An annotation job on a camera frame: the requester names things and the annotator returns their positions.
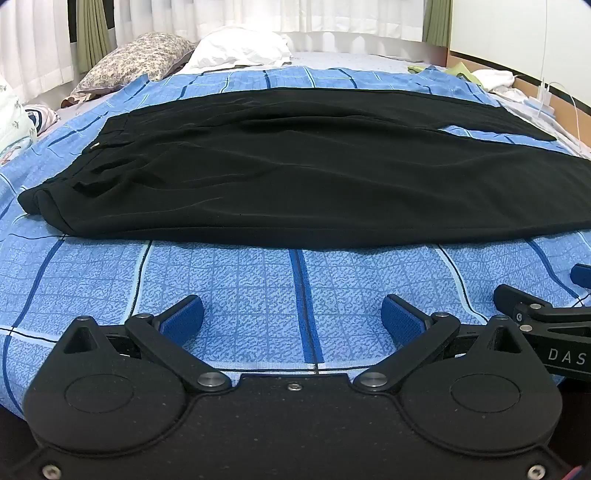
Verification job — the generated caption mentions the white cloth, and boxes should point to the white cloth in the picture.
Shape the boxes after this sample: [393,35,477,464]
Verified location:
[471,69,516,91]

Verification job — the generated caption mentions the white floral cushion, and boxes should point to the white floral cushion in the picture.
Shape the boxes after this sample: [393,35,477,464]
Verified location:
[0,76,38,167]

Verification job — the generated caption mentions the blue checked blanket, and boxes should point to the blue checked blanket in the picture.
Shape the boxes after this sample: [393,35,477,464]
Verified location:
[0,65,591,416]

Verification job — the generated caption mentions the floral pillow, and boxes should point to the floral pillow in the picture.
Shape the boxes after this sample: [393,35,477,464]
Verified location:
[69,31,197,100]

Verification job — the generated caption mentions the white pillow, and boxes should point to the white pillow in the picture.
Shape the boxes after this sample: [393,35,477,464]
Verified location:
[187,26,293,71]

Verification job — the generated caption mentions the striped cloth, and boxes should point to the striped cloth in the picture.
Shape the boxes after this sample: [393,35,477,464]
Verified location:
[24,104,60,136]

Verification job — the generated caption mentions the pale bed sheet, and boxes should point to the pale bed sheet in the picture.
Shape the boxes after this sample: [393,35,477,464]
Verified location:
[59,49,448,112]

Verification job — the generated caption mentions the green cloth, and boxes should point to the green cloth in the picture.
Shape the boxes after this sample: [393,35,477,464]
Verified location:
[407,64,482,86]

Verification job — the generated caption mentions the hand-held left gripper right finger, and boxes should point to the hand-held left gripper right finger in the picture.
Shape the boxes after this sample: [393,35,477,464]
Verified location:
[353,294,533,394]

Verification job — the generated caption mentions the wooden bed frame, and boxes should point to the wooden bed frame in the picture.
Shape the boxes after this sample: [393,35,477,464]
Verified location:
[445,48,591,145]

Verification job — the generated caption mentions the white sheer curtain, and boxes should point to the white sheer curtain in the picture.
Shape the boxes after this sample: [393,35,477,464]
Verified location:
[108,0,428,52]
[0,0,78,104]

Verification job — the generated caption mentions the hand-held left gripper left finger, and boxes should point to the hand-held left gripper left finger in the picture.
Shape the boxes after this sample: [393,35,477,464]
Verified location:
[60,294,232,394]

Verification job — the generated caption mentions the green curtain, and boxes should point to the green curtain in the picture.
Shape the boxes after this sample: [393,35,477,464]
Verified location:
[422,0,456,49]
[75,0,120,75]

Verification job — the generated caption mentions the black pants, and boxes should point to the black pants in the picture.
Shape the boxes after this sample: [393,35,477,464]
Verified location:
[17,85,591,253]

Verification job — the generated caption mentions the white cable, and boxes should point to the white cable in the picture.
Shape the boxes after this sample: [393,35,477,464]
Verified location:
[541,0,548,86]

